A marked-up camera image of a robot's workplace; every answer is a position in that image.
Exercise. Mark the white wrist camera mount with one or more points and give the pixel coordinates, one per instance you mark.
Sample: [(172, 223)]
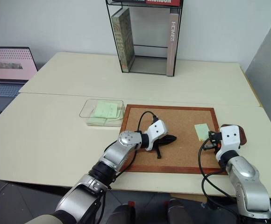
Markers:
[(157, 130), (230, 137)]

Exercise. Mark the grey partition panel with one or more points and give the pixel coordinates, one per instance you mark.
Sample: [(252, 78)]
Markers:
[(266, 81)]

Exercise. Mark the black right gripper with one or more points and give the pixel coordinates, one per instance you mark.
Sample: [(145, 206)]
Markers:
[(216, 139)]

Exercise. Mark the open laptop pink screen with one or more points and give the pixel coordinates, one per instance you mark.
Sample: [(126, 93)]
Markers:
[(9, 65)]

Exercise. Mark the beige HOMES book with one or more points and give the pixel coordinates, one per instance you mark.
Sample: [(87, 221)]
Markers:
[(172, 46)]

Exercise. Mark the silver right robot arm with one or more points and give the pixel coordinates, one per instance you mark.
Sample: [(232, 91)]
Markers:
[(247, 182)]

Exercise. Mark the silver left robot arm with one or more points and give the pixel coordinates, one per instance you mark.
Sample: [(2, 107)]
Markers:
[(116, 152)]

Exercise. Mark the red and black book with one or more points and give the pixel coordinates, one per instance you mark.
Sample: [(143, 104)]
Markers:
[(159, 2)]

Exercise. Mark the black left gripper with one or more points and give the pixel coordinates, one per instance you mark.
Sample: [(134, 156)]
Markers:
[(159, 141)]

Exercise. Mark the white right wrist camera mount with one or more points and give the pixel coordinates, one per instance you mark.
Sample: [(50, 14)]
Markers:
[(230, 137)]

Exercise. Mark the olive patterned book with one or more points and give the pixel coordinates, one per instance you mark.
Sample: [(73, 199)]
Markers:
[(123, 39)]

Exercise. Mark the wood framed cork board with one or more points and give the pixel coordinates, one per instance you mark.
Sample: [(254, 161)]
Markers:
[(180, 154)]

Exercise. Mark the dark rounded shape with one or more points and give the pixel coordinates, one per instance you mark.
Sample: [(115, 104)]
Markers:
[(178, 212), (122, 214)]

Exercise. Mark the green sticky note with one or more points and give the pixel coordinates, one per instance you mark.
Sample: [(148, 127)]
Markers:
[(202, 130)]

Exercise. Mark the green note stack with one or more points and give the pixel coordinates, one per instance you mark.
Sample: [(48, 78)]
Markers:
[(97, 121)]

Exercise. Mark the clear plastic box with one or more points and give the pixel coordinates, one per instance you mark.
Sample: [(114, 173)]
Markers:
[(102, 110)]

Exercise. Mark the green note with print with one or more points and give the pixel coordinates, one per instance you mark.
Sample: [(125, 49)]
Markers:
[(105, 109)]

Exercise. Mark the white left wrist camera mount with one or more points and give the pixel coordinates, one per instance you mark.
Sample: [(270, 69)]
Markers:
[(157, 130)]

